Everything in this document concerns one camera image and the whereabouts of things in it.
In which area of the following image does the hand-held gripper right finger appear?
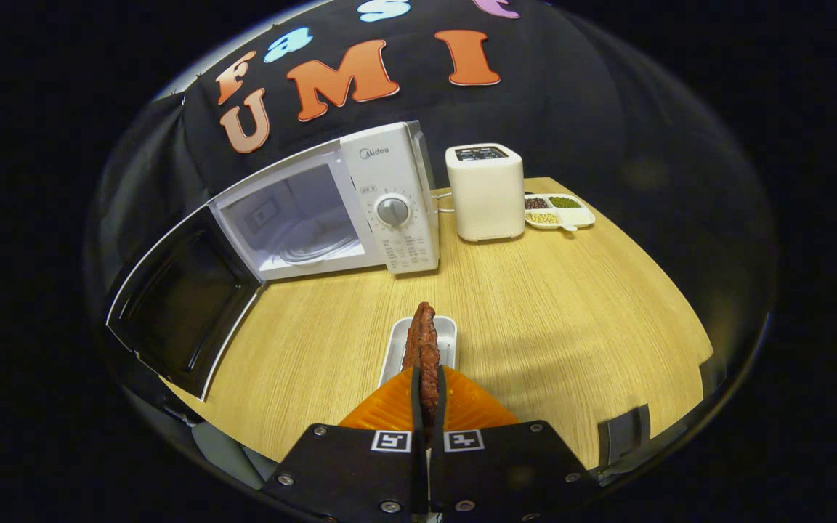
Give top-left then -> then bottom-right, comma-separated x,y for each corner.
429,365 -> 601,523

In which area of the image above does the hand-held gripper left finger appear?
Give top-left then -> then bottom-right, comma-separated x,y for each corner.
262,365 -> 430,523

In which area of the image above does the red meat slice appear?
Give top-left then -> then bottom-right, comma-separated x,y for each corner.
401,301 -> 442,445

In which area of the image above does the white microwave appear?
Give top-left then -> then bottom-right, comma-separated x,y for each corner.
105,121 -> 441,402

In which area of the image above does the small white rectangular dish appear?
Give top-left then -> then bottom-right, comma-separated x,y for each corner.
379,315 -> 458,387

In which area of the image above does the white divided dish with beans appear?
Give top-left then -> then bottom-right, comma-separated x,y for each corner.
523,192 -> 597,232

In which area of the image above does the white toaster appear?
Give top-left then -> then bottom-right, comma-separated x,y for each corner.
445,143 -> 525,243

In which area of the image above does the black backdrop cloth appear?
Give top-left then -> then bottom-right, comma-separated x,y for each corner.
88,0 -> 779,349

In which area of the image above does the grey table bracket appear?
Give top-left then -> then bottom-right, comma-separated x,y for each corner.
597,405 -> 652,467

